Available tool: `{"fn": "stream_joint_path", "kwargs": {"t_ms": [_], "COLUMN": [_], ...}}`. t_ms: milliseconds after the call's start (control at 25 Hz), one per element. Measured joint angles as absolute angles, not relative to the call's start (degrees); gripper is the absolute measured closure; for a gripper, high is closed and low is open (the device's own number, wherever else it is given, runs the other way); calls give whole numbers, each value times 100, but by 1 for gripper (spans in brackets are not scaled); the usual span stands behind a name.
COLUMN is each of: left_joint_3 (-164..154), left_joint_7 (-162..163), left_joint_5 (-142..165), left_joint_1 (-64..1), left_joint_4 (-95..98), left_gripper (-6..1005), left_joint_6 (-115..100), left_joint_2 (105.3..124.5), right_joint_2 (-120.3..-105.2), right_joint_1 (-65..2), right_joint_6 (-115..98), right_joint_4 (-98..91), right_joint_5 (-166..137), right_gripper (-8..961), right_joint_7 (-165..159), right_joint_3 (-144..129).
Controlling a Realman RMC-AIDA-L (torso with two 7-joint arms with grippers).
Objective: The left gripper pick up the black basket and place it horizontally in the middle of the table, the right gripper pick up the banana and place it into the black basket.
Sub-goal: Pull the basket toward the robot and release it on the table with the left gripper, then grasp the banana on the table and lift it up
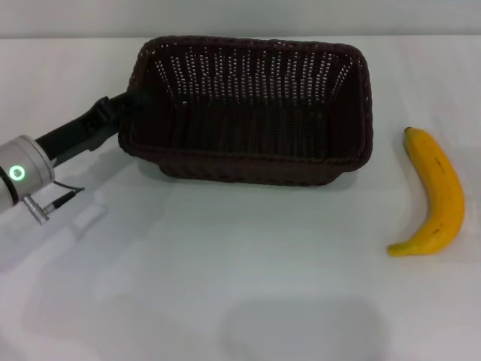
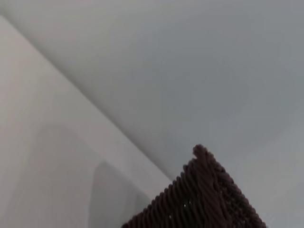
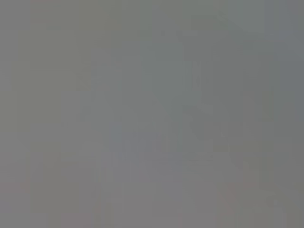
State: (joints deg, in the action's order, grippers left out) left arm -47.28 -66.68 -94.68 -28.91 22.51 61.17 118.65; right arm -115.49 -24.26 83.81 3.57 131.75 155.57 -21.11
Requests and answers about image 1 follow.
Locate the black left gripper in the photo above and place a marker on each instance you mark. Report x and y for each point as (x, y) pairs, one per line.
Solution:
(71, 135)

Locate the yellow banana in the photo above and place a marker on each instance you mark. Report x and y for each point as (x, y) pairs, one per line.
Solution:
(443, 188)

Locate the dark brown woven basket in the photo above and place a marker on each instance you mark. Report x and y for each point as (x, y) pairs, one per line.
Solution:
(248, 124)

